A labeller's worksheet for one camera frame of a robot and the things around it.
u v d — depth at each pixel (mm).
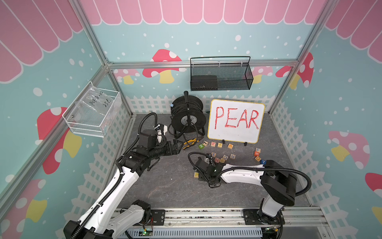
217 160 940
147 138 529
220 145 1000
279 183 453
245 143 1019
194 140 1044
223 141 1022
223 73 957
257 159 941
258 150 990
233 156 943
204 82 903
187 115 857
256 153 969
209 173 657
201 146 997
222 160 938
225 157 946
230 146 997
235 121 969
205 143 1024
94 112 723
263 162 920
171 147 642
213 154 962
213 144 1015
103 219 389
